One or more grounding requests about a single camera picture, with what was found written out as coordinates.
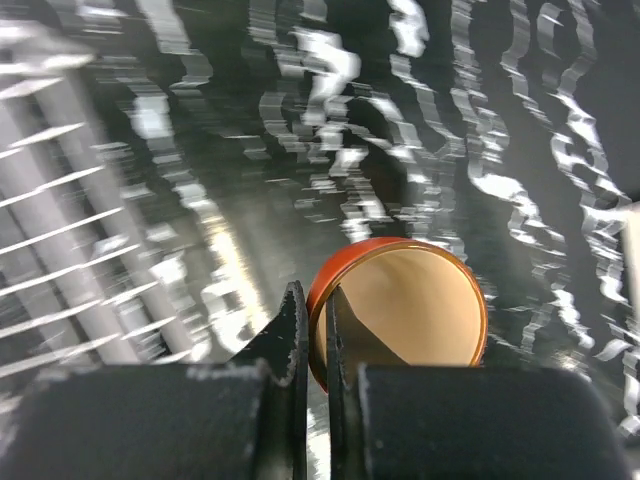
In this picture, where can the white wire dish rack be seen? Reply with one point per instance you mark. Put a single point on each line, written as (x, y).
(73, 251)

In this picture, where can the orange cup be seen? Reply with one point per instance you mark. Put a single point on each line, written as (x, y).
(419, 299)

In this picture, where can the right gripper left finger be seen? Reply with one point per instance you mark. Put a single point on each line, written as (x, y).
(242, 419)

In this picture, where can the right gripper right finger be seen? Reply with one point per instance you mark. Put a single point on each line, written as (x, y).
(389, 420)

